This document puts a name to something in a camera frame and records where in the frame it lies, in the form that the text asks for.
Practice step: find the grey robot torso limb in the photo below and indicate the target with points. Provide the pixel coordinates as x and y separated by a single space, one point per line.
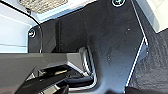
33 65

